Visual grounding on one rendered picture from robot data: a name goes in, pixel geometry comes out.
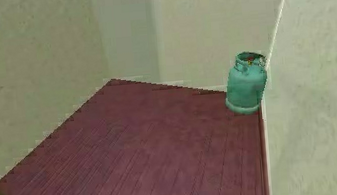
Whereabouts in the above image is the teal gas cylinder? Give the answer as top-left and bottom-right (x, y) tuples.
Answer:
(221, 49), (272, 117)

